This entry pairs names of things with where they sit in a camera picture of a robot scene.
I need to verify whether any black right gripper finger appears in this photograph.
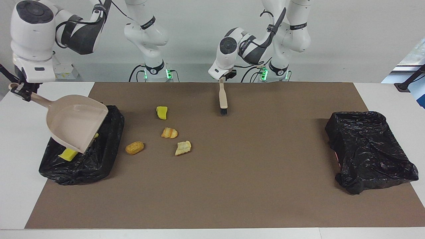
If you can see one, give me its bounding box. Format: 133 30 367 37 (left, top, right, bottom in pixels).
13 87 30 101

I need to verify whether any beige brush with black bristles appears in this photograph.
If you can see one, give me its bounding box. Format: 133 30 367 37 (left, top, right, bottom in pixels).
218 79 229 116

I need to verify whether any beige plastic dustpan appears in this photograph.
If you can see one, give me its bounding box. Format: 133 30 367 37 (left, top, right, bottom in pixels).
8 83 109 154

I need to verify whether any yellow sponge block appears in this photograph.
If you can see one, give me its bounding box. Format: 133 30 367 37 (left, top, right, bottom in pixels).
58 148 79 162

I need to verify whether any orange striped croissant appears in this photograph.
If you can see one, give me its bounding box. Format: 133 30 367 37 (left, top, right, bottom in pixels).
161 127 178 139

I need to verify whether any pale torn bread chunk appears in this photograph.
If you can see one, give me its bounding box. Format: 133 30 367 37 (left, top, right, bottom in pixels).
175 140 192 156

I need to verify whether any brown bread roll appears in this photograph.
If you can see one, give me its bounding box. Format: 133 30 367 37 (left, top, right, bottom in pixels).
125 141 145 155

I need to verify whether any black bag lined bin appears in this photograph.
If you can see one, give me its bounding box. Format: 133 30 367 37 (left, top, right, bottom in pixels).
39 103 125 186
325 111 419 195

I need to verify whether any black stand pole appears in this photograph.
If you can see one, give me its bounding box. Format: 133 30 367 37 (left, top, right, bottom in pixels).
0 63 17 84
394 65 425 93

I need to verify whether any white power socket box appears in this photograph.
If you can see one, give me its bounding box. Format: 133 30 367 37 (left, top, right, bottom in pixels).
53 63 80 80

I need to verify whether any brown paper table mat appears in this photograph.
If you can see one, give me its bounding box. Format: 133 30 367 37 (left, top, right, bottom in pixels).
25 82 425 229

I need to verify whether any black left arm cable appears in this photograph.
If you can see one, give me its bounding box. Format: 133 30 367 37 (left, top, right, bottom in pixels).
242 0 293 82

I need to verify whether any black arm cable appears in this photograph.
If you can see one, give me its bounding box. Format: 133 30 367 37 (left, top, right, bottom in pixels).
242 0 293 82
53 0 146 82

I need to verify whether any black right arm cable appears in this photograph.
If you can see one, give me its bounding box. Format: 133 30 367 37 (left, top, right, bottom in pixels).
53 0 146 82

